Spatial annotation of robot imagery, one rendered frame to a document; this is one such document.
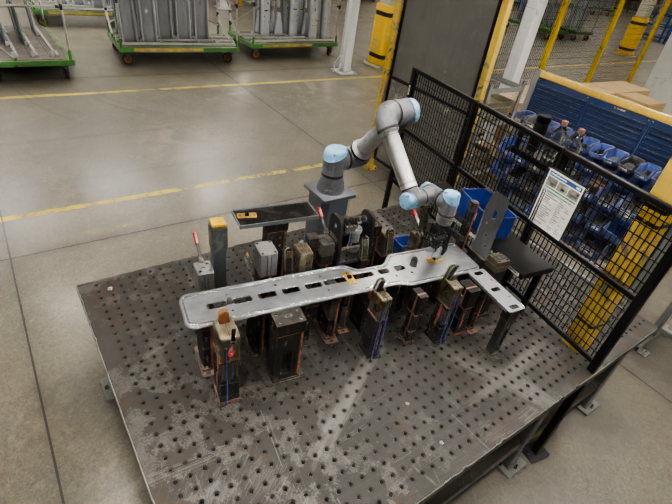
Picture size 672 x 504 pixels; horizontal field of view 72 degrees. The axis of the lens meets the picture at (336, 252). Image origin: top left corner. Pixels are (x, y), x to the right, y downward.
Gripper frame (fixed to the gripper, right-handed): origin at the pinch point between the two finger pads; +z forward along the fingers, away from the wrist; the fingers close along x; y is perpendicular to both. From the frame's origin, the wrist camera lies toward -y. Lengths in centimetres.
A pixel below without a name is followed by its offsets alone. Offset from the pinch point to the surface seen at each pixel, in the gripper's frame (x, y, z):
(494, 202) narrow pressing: -1.0, -26.6, -25.9
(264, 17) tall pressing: -757, -168, 41
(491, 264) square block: 13.2, -23.4, -0.3
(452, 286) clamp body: 22.6, 8.1, -2.1
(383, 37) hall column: -672, -375, 48
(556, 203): 11, -55, -28
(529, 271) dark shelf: 23.5, -38.2, -0.6
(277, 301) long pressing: 5, 82, 2
